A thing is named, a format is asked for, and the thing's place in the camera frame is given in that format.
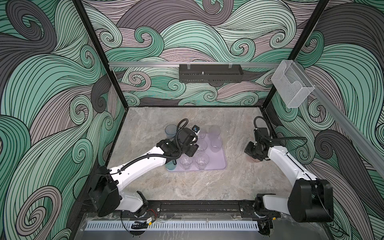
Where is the aluminium rail back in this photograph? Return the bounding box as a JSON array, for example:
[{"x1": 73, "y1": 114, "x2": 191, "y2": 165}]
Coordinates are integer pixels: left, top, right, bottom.
[{"x1": 108, "y1": 61, "x2": 280, "y2": 69}]

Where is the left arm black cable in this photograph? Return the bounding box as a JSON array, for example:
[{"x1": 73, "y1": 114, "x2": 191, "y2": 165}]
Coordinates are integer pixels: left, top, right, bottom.
[{"x1": 71, "y1": 118, "x2": 190, "y2": 208}]

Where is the lilac plastic tray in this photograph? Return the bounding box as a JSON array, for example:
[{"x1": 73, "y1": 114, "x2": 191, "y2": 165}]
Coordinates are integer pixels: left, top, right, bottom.
[{"x1": 166, "y1": 136, "x2": 227, "y2": 173}]

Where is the teal frosted tall glass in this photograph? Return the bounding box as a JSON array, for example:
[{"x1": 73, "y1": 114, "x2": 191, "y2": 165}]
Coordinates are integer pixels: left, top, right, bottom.
[{"x1": 165, "y1": 162, "x2": 177, "y2": 171}]

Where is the clear tall glass back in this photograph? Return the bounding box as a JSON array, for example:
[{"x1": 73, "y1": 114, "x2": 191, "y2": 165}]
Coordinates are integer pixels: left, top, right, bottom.
[{"x1": 179, "y1": 155, "x2": 194, "y2": 171}]

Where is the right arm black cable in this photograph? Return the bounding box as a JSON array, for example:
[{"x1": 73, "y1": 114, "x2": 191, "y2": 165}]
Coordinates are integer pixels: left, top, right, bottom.
[{"x1": 253, "y1": 115, "x2": 308, "y2": 145}]

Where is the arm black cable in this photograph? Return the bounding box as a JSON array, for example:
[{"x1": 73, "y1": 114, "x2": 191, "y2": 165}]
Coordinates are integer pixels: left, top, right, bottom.
[
  {"x1": 71, "y1": 118, "x2": 190, "y2": 208},
  {"x1": 253, "y1": 115, "x2": 308, "y2": 145}
]

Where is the white slotted cable duct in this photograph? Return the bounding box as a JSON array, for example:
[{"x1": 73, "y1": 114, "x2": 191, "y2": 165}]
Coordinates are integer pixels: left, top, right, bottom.
[{"x1": 85, "y1": 221, "x2": 259, "y2": 232}]

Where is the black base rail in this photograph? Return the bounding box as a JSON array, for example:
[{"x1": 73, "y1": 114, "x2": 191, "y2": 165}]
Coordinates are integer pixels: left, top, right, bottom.
[{"x1": 123, "y1": 200, "x2": 261, "y2": 217}]

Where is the frosted clear tall glass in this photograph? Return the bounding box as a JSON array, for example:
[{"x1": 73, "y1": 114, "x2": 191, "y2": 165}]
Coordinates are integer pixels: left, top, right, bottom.
[{"x1": 208, "y1": 125, "x2": 221, "y2": 141}]

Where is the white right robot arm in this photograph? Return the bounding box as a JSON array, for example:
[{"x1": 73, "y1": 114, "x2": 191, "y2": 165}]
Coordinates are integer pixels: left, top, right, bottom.
[{"x1": 245, "y1": 128, "x2": 334, "y2": 223}]

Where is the black corner frame post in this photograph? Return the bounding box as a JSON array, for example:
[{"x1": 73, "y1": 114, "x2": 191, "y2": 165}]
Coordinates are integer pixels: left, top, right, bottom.
[
  {"x1": 262, "y1": 1, "x2": 329, "y2": 110},
  {"x1": 73, "y1": 0, "x2": 129, "y2": 112}
]

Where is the clear short glass tray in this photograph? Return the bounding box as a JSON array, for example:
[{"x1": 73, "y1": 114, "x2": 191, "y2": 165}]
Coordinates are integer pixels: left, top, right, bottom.
[{"x1": 210, "y1": 138, "x2": 223, "y2": 153}]

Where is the aluminium rail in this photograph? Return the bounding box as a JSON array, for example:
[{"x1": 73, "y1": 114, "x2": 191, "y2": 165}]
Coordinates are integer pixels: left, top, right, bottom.
[
  {"x1": 313, "y1": 86, "x2": 384, "y2": 177},
  {"x1": 108, "y1": 61, "x2": 280, "y2": 69}
]

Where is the frosted clear glass front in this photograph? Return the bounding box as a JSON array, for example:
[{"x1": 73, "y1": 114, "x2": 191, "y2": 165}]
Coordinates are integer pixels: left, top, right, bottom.
[{"x1": 195, "y1": 153, "x2": 210, "y2": 170}]

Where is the black corner frame post right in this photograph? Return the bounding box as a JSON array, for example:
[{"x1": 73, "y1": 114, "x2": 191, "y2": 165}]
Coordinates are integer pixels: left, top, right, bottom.
[{"x1": 262, "y1": 1, "x2": 329, "y2": 110}]

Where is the black corner frame post left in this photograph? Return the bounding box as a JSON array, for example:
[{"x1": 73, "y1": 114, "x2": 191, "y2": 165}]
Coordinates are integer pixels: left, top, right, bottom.
[{"x1": 73, "y1": 0, "x2": 129, "y2": 112}]

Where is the black perforated wall box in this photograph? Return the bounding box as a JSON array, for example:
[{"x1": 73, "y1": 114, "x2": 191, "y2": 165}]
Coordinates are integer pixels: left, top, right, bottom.
[{"x1": 179, "y1": 64, "x2": 244, "y2": 84}]

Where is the blue transparent tall glass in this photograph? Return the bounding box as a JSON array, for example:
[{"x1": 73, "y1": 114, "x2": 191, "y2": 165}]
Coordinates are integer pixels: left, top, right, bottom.
[{"x1": 165, "y1": 125, "x2": 178, "y2": 139}]

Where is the aluminium rail right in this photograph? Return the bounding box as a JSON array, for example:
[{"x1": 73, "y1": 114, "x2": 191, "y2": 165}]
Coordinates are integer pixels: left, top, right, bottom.
[{"x1": 313, "y1": 86, "x2": 384, "y2": 177}]

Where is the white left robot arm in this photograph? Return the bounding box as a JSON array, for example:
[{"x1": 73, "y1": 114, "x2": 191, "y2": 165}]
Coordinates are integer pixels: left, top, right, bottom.
[{"x1": 89, "y1": 125, "x2": 200, "y2": 217}]

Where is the clear acrylic wall holder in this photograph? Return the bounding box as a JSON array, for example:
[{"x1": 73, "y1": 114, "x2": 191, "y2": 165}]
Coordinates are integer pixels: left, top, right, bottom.
[{"x1": 271, "y1": 60, "x2": 315, "y2": 109}]

